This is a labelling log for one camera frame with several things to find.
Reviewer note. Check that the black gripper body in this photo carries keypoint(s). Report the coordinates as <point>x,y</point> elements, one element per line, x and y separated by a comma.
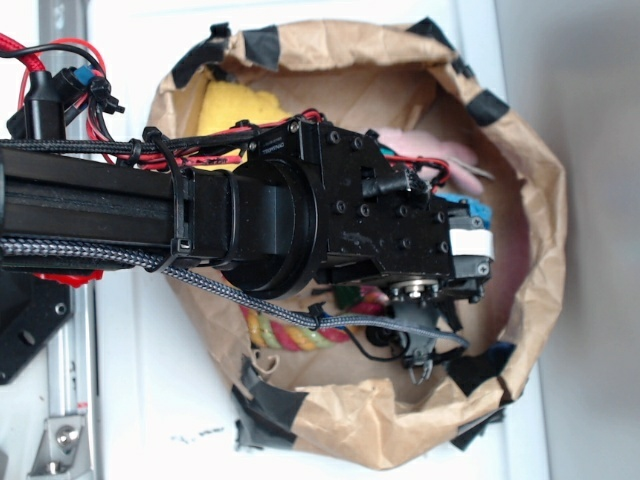
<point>344,215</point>

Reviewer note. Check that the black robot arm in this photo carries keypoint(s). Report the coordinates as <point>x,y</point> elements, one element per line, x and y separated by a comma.
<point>188,217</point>

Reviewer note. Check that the pink plush bunny toy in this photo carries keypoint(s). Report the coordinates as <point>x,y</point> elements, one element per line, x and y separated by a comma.
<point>466,175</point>

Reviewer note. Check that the blue sponge block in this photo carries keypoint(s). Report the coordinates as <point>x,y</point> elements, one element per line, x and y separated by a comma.
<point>476,207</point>

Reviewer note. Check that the brown paper bag bin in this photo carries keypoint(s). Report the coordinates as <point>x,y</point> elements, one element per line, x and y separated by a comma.
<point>333,401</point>

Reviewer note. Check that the yellow microfiber cloth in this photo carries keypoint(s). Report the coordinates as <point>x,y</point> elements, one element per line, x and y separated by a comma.
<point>225,104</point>

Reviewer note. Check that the aluminium extrusion rail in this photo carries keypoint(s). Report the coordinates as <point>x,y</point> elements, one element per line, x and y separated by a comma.
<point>71,353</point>

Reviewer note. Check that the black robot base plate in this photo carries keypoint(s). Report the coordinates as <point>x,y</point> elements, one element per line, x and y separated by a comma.
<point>32,311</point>

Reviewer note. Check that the metal corner bracket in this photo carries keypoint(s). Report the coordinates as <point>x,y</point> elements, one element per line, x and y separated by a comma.
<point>64,450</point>

